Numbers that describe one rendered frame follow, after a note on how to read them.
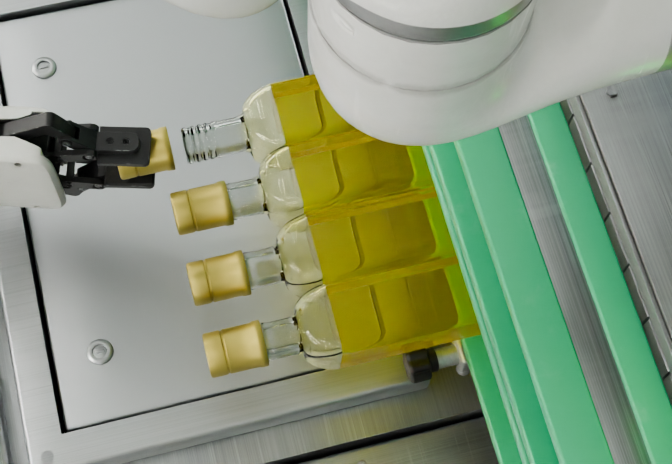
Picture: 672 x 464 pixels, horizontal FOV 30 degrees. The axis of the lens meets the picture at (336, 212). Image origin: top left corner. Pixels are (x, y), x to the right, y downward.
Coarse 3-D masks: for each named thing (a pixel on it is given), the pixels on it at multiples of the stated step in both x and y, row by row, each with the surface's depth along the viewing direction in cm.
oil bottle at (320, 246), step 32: (416, 192) 96; (288, 224) 95; (320, 224) 95; (352, 224) 95; (384, 224) 95; (416, 224) 95; (288, 256) 94; (320, 256) 94; (352, 256) 94; (384, 256) 94; (416, 256) 95; (288, 288) 96
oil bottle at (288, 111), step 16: (288, 80) 100; (304, 80) 100; (256, 96) 99; (272, 96) 99; (288, 96) 99; (304, 96) 99; (320, 96) 99; (256, 112) 99; (272, 112) 99; (288, 112) 99; (304, 112) 99; (320, 112) 99; (336, 112) 99; (256, 128) 99; (272, 128) 98; (288, 128) 98; (304, 128) 98; (320, 128) 98; (336, 128) 99; (352, 128) 99; (256, 144) 99; (272, 144) 98; (256, 160) 101
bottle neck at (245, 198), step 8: (232, 184) 98; (240, 184) 97; (248, 184) 97; (256, 184) 97; (232, 192) 97; (240, 192) 97; (248, 192) 97; (256, 192) 97; (232, 200) 97; (240, 200) 97; (248, 200) 97; (256, 200) 97; (232, 208) 97; (240, 208) 97; (248, 208) 97; (256, 208) 97; (240, 216) 98; (248, 216) 98
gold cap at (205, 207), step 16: (176, 192) 97; (192, 192) 97; (208, 192) 97; (224, 192) 96; (176, 208) 96; (192, 208) 96; (208, 208) 96; (224, 208) 96; (176, 224) 96; (192, 224) 96; (208, 224) 97; (224, 224) 97
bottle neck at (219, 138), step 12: (228, 120) 100; (240, 120) 100; (192, 132) 99; (204, 132) 99; (216, 132) 99; (228, 132) 100; (240, 132) 100; (192, 144) 99; (204, 144) 99; (216, 144) 99; (228, 144) 100; (240, 144) 100; (192, 156) 99; (204, 156) 100; (216, 156) 100
